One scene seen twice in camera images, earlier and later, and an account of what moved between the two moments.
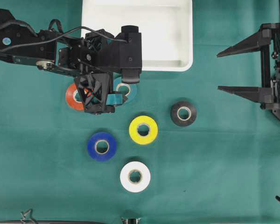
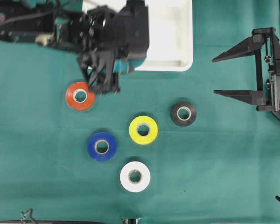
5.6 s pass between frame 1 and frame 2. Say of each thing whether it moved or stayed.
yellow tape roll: stayed
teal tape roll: moved
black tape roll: stayed
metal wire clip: stayed
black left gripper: moved
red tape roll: stayed
